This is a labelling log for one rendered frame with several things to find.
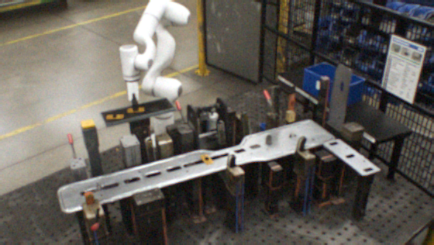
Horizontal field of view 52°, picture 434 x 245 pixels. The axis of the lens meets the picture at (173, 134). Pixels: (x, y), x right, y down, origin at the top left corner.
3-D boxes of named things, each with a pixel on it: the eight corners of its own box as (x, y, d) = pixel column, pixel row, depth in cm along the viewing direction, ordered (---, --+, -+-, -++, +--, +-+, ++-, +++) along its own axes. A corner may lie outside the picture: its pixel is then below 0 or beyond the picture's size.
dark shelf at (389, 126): (377, 146, 213) (377, 140, 212) (276, 77, 286) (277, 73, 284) (412, 135, 219) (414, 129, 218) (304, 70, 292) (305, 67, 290)
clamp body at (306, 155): (297, 219, 216) (304, 161, 198) (284, 205, 226) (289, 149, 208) (313, 214, 219) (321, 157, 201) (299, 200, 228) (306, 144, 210)
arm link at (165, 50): (163, 100, 242) (137, 94, 249) (172, 98, 253) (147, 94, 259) (174, 6, 232) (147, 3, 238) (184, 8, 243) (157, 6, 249)
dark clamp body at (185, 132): (183, 197, 236) (179, 136, 216) (174, 183, 247) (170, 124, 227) (201, 191, 239) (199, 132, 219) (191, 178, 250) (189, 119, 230)
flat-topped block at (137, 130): (139, 188, 244) (130, 119, 221) (136, 181, 251) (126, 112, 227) (156, 184, 247) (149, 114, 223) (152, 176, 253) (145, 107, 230)
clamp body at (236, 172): (231, 236, 209) (232, 178, 191) (220, 220, 219) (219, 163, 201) (248, 231, 212) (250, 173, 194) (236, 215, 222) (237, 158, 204)
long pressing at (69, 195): (63, 219, 184) (63, 216, 183) (56, 188, 202) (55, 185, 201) (338, 140, 221) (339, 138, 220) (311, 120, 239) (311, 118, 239)
